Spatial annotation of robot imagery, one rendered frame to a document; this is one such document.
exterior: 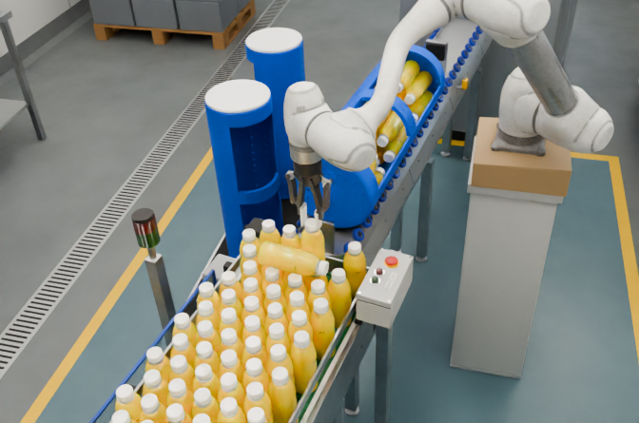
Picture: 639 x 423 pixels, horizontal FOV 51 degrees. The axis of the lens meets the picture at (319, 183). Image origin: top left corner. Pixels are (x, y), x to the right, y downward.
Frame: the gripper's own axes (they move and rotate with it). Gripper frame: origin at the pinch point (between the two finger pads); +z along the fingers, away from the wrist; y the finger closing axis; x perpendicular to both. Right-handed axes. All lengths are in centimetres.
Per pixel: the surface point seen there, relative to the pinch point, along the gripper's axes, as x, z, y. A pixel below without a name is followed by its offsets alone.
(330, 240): -16.9, 23.5, 2.1
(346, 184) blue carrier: -26.7, 7.4, 0.1
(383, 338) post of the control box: 4.5, 36.1, -23.7
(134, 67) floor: -256, 122, 279
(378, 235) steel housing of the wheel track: -37, 35, -7
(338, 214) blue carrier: -26.7, 20.2, 3.0
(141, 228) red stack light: 23.1, -1.7, 40.8
